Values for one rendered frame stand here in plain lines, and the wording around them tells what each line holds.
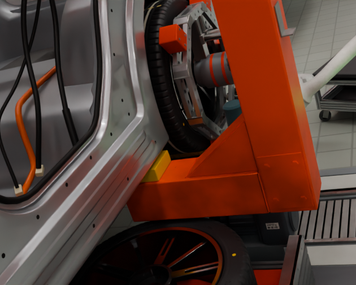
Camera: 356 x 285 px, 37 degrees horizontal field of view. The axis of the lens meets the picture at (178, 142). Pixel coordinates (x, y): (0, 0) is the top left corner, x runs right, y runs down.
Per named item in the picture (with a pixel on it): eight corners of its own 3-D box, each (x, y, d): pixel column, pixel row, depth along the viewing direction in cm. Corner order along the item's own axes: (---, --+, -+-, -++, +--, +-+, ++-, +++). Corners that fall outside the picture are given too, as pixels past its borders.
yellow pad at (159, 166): (138, 164, 202) (134, 153, 200) (172, 160, 196) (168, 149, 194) (124, 184, 191) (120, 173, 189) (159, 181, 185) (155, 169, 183)
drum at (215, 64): (207, 82, 233) (199, 52, 227) (254, 73, 224) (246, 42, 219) (199, 95, 221) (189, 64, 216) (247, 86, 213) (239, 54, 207)
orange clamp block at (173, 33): (169, 38, 203) (158, 27, 195) (187, 34, 199) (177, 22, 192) (169, 54, 200) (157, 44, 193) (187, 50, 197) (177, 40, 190)
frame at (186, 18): (230, 103, 258) (199, -6, 236) (243, 102, 255) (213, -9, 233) (199, 160, 213) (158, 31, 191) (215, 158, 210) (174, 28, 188)
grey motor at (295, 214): (216, 250, 240) (195, 185, 226) (309, 246, 223) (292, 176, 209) (205, 277, 226) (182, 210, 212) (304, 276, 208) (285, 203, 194)
